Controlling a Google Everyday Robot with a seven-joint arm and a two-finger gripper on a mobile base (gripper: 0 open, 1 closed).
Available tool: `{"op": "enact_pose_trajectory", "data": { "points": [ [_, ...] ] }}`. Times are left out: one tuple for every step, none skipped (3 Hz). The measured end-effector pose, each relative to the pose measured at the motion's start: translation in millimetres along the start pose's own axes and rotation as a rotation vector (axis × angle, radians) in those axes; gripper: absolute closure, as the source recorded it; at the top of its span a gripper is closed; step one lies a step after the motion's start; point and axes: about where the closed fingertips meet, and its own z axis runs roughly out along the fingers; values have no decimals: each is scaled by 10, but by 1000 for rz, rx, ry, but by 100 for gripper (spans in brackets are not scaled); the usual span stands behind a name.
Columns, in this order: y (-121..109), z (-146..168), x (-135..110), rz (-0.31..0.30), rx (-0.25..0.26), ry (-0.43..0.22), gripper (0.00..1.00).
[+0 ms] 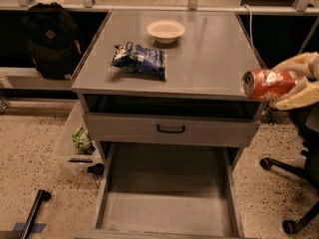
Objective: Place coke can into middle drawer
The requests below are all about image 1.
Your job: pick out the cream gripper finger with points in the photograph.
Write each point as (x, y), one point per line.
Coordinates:
(306, 64)
(304, 94)

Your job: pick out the crushed red coke can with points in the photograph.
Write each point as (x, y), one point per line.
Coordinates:
(268, 85)

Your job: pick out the grey metal drawer cabinet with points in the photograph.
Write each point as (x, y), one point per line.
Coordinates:
(203, 70)

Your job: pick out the open grey lower drawer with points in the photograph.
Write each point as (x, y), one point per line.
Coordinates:
(159, 191)

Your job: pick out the closed grey drawer front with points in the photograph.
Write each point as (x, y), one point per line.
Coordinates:
(198, 131)

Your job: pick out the black office chair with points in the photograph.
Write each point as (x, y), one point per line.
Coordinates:
(309, 172)

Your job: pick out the white paper bowl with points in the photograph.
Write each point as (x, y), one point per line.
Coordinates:
(165, 31)

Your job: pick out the blue chip bag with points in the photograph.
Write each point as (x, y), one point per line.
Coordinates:
(135, 58)

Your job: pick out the green snack bag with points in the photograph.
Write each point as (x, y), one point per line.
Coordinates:
(82, 141)

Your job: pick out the clear plastic bin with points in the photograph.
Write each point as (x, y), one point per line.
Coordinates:
(65, 150)

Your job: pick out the black backpack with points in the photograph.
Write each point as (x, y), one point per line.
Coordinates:
(53, 39)

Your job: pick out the black bar on floor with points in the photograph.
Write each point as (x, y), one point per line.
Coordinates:
(42, 196)

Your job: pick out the blue floor tape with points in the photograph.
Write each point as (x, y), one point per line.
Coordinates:
(37, 227)

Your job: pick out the black drawer handle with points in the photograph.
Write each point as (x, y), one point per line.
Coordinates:
(173, 130)

